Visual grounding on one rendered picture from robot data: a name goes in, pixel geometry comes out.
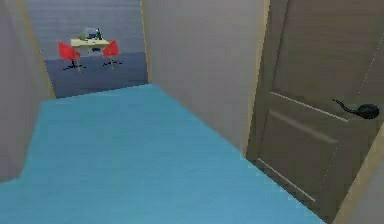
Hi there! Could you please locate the pale yellow table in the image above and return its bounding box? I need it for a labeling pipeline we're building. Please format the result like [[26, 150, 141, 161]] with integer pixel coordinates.
[[69, 37, 111, 72]]

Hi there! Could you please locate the clear glass bowl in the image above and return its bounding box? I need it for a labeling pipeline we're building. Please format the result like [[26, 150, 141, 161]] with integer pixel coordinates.
[[77, 27, 103, 42]]

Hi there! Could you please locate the brown room door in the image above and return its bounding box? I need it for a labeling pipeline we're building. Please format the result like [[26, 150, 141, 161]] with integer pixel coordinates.
[[246, 0, 384, 224]]

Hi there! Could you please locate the red chair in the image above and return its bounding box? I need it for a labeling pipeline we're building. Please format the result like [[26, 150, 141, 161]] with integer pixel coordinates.
[[101, 39, 123, 67], [58, 41, 86, 72]]

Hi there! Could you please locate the black door handle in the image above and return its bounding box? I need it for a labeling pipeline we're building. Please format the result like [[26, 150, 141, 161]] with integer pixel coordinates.
[[331, 98, 380, 120]]

